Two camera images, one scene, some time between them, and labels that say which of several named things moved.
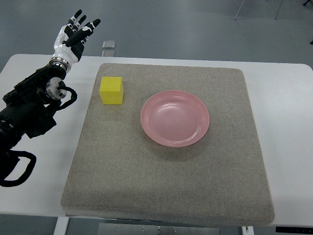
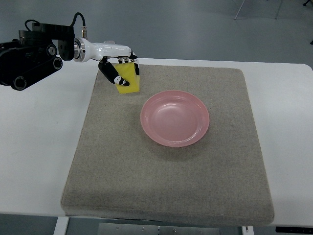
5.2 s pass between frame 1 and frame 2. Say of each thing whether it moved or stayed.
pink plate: stayed
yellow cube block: moved
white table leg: stayed
